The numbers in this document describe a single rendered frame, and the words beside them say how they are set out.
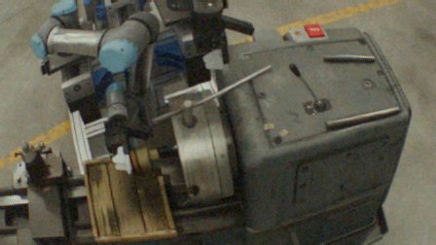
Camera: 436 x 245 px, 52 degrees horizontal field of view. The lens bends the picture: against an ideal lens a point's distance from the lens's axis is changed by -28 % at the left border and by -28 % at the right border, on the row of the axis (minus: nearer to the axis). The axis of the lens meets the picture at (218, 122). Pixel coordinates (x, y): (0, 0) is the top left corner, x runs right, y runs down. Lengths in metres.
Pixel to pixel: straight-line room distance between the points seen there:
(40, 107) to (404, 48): 2.71
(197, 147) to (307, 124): 0.30
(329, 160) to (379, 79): 0.33
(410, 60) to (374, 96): 2.14
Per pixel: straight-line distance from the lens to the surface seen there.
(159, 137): 1.71
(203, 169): 1.60
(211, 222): 1.84
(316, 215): 1.85
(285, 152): 1.51
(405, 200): 2.96
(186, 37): 2.03
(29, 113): 3.66
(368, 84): 1.70
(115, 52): 1.62
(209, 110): 1.62
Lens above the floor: 2.45
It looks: 50 degrees down
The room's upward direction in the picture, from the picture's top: 7 degrees counter-clockwise
